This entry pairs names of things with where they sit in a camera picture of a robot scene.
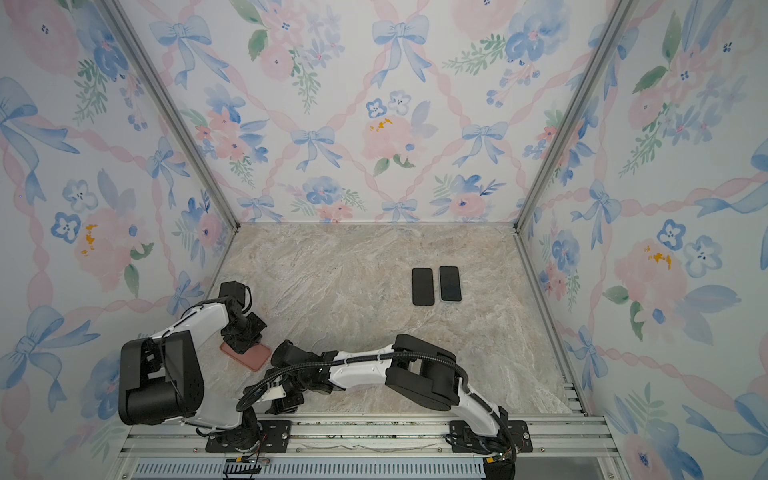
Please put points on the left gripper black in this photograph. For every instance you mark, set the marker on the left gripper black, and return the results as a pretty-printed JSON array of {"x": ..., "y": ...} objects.
[{"x": 241, "y": 345}]

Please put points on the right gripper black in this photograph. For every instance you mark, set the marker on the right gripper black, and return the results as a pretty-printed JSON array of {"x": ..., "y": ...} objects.
[{"x": 287, "y": 407}]

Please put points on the pink phone case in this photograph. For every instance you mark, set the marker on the pink phone case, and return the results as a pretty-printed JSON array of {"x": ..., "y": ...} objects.
[{"x": 253, "y": 359}]

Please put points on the black phone case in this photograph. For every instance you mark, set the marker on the black phone case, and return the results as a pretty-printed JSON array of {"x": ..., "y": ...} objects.
[{"x": 423, "y": 286}]

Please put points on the black smartphone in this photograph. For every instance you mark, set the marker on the black smartphone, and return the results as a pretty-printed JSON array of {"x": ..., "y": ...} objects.
[{"x": 450, "y": 283}]

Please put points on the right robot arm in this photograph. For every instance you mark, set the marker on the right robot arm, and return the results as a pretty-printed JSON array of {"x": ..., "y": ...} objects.
[{"x": 421, "y": 372}]

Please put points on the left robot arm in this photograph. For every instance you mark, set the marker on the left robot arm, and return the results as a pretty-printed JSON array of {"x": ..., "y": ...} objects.
[{"x": 161, "y": 377}]

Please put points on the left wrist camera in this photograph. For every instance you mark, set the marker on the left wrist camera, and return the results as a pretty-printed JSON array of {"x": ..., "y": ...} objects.
[{"x": 240, "y": 292}]

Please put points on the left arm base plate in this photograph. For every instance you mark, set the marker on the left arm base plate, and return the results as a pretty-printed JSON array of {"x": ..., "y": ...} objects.
[{"x": 265, "y": 436}]

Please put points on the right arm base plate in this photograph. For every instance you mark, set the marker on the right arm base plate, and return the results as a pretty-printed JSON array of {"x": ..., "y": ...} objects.
[{"x": 463, "y": 440}]

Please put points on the aluminium rail frame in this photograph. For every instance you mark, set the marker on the aluminium rail frame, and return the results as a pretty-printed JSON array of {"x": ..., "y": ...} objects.
[{"x": 369, "y": 446}]

